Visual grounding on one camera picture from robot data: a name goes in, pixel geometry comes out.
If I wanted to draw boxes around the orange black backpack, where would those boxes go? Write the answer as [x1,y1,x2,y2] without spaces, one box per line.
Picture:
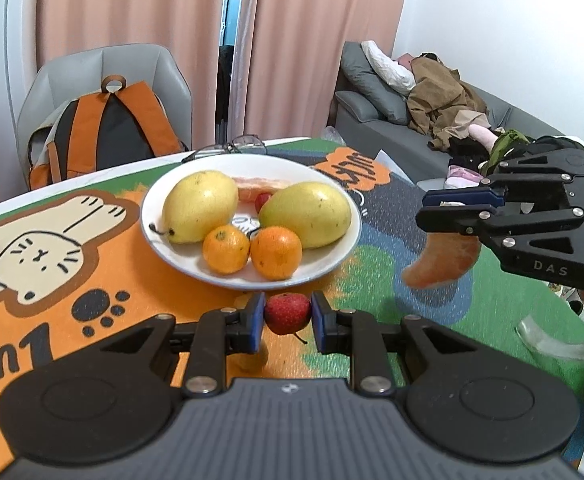
[27,81,186,190]

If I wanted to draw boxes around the peach curtain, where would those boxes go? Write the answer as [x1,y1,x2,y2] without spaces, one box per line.
[227,0,404,140]
[36,0,224,148]

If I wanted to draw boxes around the grey sofa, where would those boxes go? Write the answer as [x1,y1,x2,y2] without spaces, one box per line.
[333,40,569,191]

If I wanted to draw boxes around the colourful cat table mat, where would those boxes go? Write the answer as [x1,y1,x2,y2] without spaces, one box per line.
[0,154,578,479]

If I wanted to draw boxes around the small orange mandarin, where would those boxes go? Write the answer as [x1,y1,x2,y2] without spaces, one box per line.
[250,226,303,281]
[202,224,250,275]

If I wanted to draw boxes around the peach curtain left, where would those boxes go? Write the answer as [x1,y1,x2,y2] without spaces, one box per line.
[36,0,224,148]

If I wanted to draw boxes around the peeled pomelo segment front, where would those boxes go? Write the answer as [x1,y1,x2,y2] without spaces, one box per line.
[234,178,291,203]

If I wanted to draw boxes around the grey chair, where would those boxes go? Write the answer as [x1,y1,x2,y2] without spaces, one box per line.
[14,44,192,176]

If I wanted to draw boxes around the red small fruit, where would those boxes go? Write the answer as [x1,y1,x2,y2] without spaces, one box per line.
[254,192,272,212]
[264,292,312,335]

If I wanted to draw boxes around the white pillow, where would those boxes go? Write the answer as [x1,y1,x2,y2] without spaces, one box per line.
[360,40,416,96]

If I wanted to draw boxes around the yellow pear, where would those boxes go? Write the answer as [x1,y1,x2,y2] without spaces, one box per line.
[258,182,352,248]
[149,170,239,244]

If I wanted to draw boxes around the dark thick frame glasses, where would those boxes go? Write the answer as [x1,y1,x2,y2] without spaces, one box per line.
[181,134,268,164]

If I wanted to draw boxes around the red small fruit front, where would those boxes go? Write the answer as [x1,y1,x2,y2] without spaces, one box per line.
[264,292,312,335]

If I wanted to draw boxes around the white ceramic plate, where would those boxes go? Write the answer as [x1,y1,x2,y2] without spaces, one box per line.
[139,153,363,291]

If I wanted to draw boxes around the peach curtain right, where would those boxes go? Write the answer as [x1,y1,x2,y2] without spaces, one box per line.
[227,0,404,140]

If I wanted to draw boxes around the grey sofa cushion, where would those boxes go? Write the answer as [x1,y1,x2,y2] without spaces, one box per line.
[341,41,409,126]

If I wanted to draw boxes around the brown jacket on sofa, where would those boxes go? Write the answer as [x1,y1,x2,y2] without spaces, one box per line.
[406,56,490,152]

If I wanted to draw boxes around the peeled pomelo segment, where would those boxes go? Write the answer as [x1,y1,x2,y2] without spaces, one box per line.
[402,233,481,289]
[234,178,291,203]

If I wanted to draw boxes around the brown longan fruit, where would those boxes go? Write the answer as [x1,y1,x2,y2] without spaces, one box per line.
[228,294,269,374]

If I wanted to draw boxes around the peeled pomelo segment back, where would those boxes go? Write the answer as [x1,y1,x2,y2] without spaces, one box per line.
[402,233,481,289]

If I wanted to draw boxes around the red small fruit back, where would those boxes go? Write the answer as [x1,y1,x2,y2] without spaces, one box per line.
[254,192,272,212]

